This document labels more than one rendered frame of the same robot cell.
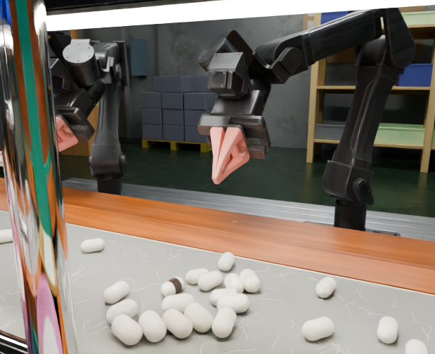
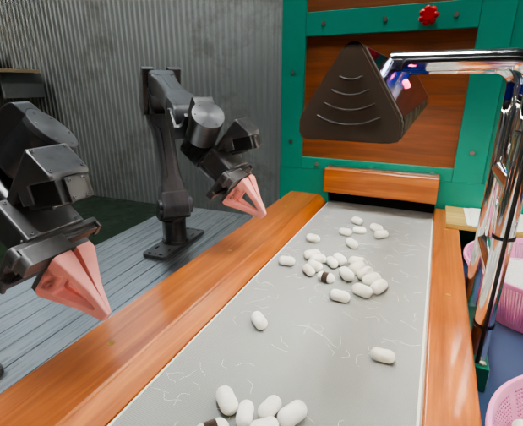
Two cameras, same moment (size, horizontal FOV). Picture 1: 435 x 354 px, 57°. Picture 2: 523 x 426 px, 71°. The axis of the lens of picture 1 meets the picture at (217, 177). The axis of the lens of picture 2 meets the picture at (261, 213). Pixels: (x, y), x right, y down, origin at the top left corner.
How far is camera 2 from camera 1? 0.86 m
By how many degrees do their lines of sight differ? 86
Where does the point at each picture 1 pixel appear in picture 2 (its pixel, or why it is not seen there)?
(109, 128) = not seen: outside the picture
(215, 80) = (257, 141)
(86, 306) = (352, 311)
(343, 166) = (181, 192)
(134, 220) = (209, 297)
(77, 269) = (297, 327)
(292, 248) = (275, 237)
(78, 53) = (56, 130)
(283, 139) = not seen: outside the picture
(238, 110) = (239, 161)
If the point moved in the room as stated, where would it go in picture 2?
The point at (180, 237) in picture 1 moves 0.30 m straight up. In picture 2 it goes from (242, 277) to (239, 107)
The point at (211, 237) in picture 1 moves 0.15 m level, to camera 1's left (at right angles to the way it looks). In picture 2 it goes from (251, 262) to (248, 306)
